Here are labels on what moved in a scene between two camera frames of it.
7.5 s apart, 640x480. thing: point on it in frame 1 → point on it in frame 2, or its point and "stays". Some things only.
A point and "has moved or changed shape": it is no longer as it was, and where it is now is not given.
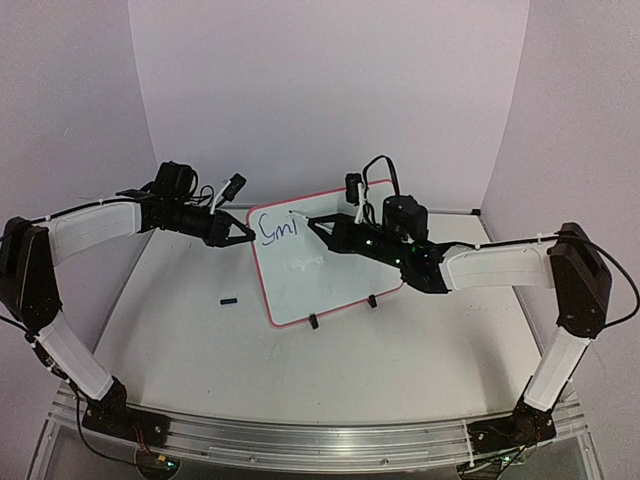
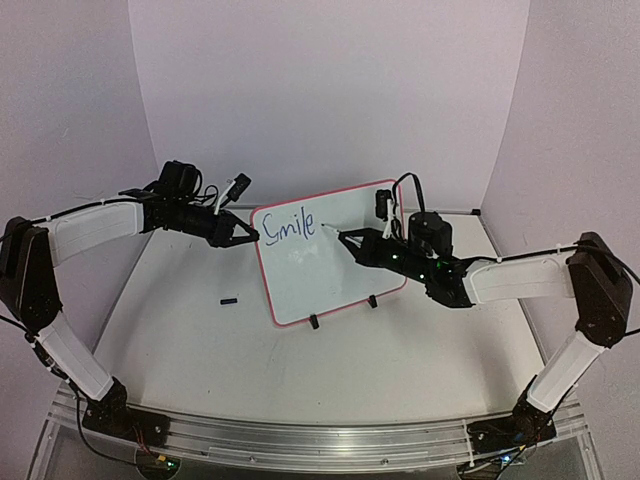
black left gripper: [218, 233] stays
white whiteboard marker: [303, 217] has moved or changed shape
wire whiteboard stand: [315, 323] stays
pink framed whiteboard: [302, 275] stays
